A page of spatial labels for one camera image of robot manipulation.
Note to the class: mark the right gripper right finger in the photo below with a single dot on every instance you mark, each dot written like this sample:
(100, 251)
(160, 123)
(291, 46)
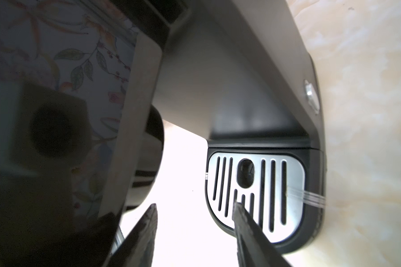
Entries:
(253, 248)

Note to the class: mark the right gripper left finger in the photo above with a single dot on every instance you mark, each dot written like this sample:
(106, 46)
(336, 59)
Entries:
(137, 249)

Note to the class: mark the black coffee machine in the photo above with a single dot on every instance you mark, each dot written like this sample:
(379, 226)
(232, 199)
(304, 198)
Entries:
(85, 90)

